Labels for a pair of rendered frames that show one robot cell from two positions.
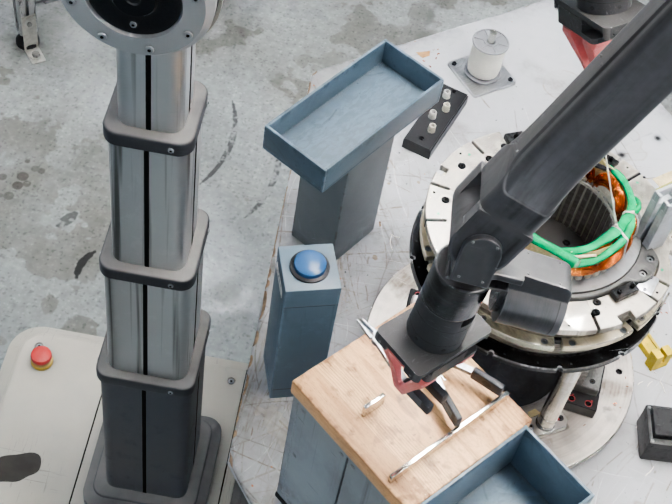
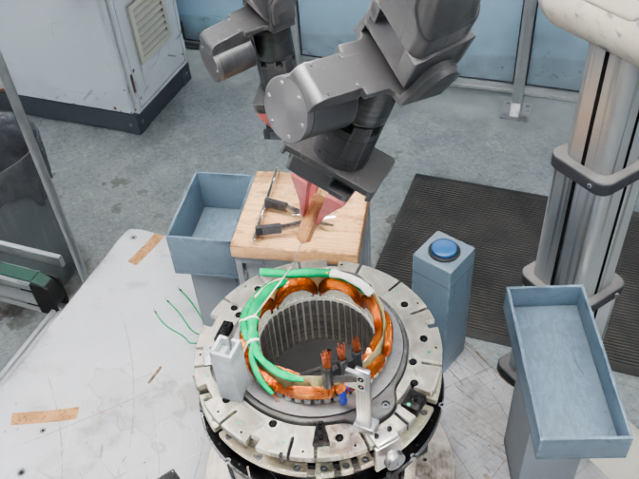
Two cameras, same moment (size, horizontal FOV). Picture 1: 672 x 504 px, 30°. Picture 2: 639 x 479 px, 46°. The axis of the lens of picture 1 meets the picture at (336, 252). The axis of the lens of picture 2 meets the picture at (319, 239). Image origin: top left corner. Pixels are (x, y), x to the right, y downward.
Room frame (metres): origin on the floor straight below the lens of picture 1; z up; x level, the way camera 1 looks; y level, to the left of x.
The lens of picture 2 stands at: (1.57, -0.54, 1.86)
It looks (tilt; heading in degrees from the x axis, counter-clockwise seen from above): 43 degrees down; 151
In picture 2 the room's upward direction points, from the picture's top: 5 degrees counter-clockwise
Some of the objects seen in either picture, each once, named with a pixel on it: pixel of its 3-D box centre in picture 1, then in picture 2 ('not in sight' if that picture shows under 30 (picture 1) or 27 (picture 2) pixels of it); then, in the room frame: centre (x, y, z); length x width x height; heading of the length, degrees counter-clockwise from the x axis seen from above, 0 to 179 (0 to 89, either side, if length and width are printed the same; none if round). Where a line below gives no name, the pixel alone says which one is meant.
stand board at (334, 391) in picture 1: (410, 405); (303, 215); (0.75, -0.12, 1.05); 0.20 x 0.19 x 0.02; 49
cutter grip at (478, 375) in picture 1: (487, 381); (268, 229); (0.78, -0.20, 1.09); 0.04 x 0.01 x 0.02; 64
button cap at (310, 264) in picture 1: (310, 263); (444, 248); (0.93, 0.03, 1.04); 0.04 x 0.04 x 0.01
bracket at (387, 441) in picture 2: not in sight; (384, 448); (1.18, -0.26, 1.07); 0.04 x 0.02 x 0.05; 88
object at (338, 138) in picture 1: (344, 171); (548, 417); (1.20, 0.01, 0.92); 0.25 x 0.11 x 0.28; 147
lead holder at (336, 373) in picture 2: not in sight; (342, 368); (1.15, -0.29, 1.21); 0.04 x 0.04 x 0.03; 40
